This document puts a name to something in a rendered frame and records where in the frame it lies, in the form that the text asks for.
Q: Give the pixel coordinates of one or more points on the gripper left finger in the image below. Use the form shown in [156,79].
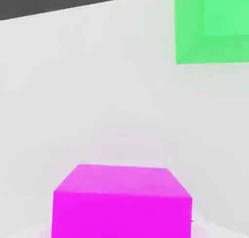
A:
[43,234]

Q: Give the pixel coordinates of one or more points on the small magenta cube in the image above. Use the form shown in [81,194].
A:
[120,212]

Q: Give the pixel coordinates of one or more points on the large green box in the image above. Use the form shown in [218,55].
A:
[214,28]

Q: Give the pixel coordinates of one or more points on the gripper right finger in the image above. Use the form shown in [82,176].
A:
[202,233]

